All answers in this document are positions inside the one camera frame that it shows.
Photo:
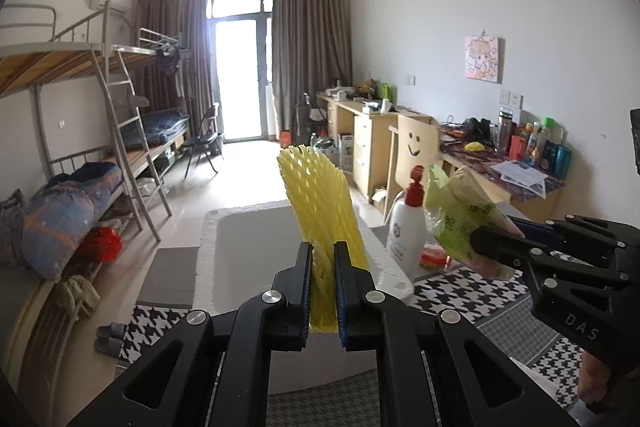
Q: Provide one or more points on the pale yellow cloth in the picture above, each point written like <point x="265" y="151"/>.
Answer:
<point x="75" y="297"/>

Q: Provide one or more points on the white wall switches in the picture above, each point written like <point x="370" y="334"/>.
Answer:
<point x="510" y="98"/>

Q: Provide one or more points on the yellow banana-shaped object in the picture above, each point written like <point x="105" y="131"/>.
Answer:
<point x="474" y="147"/>

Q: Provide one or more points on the wooden smiley face chair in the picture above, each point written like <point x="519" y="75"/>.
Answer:
<point x="415" y="147"/>

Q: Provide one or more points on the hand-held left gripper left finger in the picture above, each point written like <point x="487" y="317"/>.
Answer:
<point x="300" y="287"/>

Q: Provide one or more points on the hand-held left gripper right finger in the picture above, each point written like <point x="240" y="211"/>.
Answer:
<point x="345" y="287"/>

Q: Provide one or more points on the grey crumpled clothes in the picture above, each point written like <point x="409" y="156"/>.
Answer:
<point x="12" y="227"/>

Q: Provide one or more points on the small metal bunk bed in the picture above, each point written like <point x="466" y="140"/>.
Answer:
<point x="135" y="52"/>

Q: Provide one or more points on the green box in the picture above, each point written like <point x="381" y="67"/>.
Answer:
<point x="385" y="91"/>

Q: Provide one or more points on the pink wall picture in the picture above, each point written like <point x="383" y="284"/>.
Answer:
<point x="482" y="59"/>

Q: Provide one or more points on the metal bunk ladder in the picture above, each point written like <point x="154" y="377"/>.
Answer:
<point x="125" y="127"/>

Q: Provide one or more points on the houndstooth table mat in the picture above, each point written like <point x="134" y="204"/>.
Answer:
<point x="510" y="337"/>

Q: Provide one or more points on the black folding chair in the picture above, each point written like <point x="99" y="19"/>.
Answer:
<point x="205" y="139"/>

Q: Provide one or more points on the black headphones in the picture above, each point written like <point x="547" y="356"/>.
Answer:
<point x="475" y="127"/>

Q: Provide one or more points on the grey slippers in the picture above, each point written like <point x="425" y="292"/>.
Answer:
<point x="111" y="339"/>

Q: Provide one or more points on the green plastic bag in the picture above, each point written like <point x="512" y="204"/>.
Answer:
<point x="460" y="217"/>

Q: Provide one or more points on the brown curtain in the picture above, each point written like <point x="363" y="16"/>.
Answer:
<point x="190" y="32"/>
<point x="310" y="47"/>

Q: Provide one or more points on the yellow foam fruit net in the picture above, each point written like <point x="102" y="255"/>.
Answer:
<point x="320" y="207"/>

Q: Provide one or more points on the red plastic bag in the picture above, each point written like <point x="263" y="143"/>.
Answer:
<point x="102" y="244"/>

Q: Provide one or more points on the white pump lotion bottle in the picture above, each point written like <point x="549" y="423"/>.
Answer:
<point x="405" y="232"/>

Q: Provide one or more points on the red snack packet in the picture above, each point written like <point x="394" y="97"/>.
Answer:
<point x="432" y="257"/>

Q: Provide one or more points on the dark hanging clothes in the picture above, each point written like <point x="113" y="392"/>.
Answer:
<point x="167" y="62"/>

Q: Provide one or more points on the white wall socket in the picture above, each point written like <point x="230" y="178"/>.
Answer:
<point x="409" y="81"/>

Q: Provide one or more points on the large metal bunk bed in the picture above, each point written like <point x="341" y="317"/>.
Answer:
<point x="50" y="62"/>

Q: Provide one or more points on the blue orange rolled quilt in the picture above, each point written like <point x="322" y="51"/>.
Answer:
<point x="60" y="217"/>

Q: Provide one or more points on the glass balcony door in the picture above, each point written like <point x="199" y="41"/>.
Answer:
<point x="240" y="77"/>

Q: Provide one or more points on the plain wooden desk with drawers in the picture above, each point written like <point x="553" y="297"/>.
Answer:
<point x="370" y="132"/>

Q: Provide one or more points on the person's right hand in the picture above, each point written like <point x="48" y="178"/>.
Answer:
<point x="595" y="379"/>

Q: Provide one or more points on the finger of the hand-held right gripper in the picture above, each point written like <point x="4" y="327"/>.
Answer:
<point x="505" y="247"/>
<point x="540" y="232"/>

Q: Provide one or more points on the dark blue bedding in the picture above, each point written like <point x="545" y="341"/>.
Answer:
<point x="155" y="127"/>

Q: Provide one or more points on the white paper sheets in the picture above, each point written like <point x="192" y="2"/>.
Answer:
<point x="520" y="174"/>

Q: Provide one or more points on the white foam box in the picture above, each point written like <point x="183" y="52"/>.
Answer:
<point x="240" y="252"/>

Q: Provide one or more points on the group of toiletry bottles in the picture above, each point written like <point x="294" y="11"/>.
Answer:
<point x="540" y="147"/>

